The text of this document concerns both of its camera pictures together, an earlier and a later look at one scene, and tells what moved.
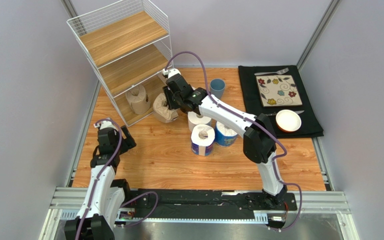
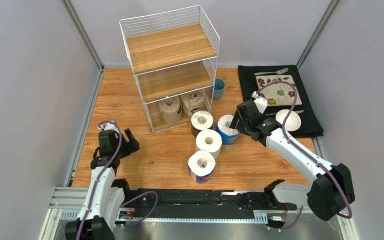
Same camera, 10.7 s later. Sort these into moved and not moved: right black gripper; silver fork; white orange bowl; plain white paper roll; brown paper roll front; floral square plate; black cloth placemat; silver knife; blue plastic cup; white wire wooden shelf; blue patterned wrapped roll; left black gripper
Moved: plain white paper roll; brown paper roll front; white wire wooden shelf; right black gripper
Not moved: left black gripper; blue patterned wrapped roll; silver fork; silver knife; black cloth placemat; white orange bowl; floral square plate; blue plastic cup
